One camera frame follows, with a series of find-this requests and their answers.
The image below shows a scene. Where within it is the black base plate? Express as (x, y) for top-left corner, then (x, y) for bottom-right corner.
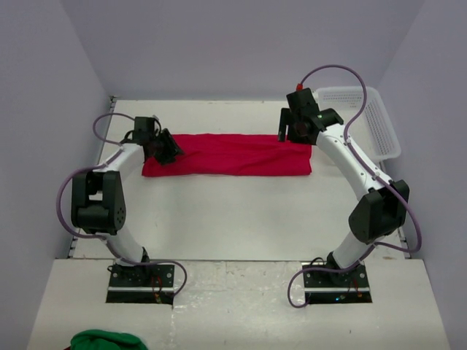
(304, 265), (370, 293)
(107, 264), (174, 292)

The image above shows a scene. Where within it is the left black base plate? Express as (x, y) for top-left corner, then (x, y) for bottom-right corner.
(107, 264), (174, 292)

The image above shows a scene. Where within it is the red t shirt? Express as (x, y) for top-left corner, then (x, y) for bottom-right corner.
(142, 133), (312, 178)

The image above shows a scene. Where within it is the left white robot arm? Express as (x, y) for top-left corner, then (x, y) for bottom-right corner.
(71, 116), (184, 287)

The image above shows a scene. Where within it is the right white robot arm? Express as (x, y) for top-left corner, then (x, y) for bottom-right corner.
(278, 87), (409, 287)

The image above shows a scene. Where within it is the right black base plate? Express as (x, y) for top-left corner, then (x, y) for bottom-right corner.
(304, 265), (370, 293)

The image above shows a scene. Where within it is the green t shirt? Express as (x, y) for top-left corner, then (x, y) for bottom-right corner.
(67, 327), (149, 350)

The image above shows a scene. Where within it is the white plastic basket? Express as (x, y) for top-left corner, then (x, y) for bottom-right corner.
(315, 86), (401, 163)

